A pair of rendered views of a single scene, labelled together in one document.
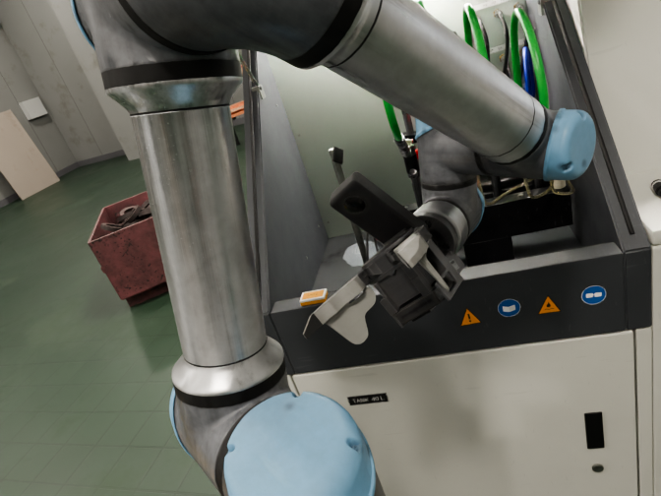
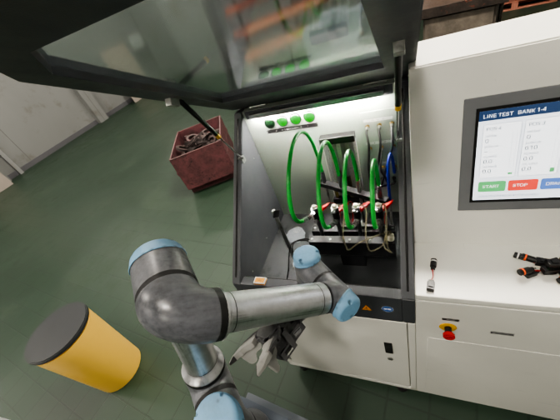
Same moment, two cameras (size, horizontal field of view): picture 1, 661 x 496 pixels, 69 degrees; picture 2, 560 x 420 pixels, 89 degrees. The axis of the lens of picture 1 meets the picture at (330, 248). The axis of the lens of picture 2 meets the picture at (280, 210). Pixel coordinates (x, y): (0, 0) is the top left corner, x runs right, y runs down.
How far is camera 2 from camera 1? 56 cm
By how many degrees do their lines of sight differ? 18
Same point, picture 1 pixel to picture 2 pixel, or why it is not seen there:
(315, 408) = (226, 405)
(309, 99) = (272, 152)
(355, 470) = not seen: outside the picture
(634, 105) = (435, 212)
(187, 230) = (179, 347)
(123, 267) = (188, 173)
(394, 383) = not seen: hidden behind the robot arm
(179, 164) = not seen: hidden behind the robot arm
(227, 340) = (198, 371)
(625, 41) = (434, 181)
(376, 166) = (308, 187)
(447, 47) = (271, 317)
